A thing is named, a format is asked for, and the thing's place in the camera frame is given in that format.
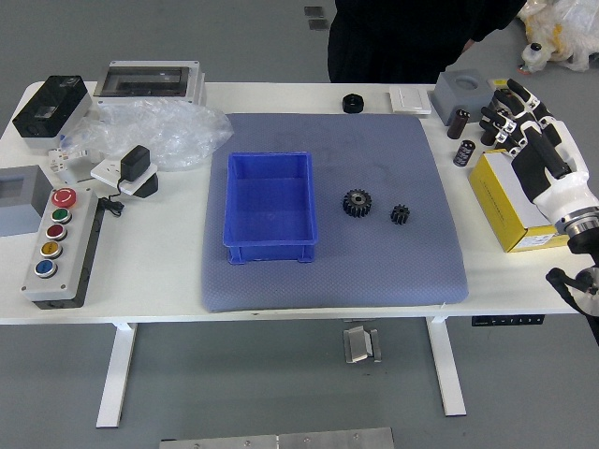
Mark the black power adapter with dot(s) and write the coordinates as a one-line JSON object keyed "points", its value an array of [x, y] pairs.
{"points": [[135, 161]]}

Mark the small black gear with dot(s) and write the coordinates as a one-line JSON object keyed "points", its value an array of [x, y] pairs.
{"points": [[399, 216]]}

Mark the white table leg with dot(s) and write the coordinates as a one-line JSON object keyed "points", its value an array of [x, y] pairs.
{"points": [[117, 374], [447, 365]]}

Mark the grey box with window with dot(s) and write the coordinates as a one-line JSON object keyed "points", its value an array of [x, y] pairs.
{"points": [[18, 210]]}

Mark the blue-grey mat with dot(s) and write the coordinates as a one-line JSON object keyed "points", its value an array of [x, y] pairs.
{"points": [[374, 271]]}

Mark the person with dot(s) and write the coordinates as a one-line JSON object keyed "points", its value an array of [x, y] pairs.
{"points": [[384, 42]]}

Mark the black capacitor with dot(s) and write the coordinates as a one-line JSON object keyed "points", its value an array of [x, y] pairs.
{"points": [[464, 153]]}

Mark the grey five-button control box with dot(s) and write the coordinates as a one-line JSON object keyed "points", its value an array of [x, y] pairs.
{"points": [[51, 248]]}

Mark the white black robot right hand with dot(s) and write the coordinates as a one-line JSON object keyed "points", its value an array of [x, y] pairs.
{"points": [[538, 178]]}

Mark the grey floor socket cover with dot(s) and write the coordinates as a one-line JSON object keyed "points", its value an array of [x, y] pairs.
{"points": [[313, 11], [318, 24]]}

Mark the plush toy in plastic bag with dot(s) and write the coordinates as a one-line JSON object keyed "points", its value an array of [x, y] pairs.
{"points": [[566, 33]]}

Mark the clear plastic bag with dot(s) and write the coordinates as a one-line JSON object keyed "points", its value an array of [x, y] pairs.
{"points": [[178, 126]]}

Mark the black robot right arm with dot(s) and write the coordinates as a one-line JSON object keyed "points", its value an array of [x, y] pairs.
{"points": [[585, 245]]}

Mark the white wall switch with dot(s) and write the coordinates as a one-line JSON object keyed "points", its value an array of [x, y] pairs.
{"points": [[411, 100]]}

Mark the black table control panel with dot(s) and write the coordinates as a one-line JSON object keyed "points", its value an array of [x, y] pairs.
{"points": [[507, 321]]}

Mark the grey block with round hole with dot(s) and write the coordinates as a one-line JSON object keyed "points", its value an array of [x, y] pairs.
{"points": [[461, 100]]}

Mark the black hex nut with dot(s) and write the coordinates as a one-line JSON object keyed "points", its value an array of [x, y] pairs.
{"points": [[352, 104]]}

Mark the grey clear-lid distribution box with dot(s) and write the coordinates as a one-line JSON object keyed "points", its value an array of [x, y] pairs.
{"points": [[140, 79]]}

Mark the blue plastic box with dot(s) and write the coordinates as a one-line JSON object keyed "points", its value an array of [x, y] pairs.
{"points": [[271, 206]]}

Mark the person's left hand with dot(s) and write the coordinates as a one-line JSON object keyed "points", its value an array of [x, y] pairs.
{"points": [[468, 45]]}

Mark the yellow white cardboard box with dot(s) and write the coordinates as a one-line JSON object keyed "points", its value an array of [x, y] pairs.
{"points": [[496, 196]]}

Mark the big black gear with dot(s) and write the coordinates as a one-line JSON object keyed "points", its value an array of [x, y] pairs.
{"points": [[350, 206]]}

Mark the black-lid white enclosure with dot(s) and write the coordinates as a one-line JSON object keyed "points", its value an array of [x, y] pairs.
{"points": [[47, 107]]}

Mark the black socket base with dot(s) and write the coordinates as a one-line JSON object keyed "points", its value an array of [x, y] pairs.
{"points": [[149, 187]]}

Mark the metal bracket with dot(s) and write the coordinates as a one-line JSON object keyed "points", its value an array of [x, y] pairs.
{"points": [[358, 346]]}

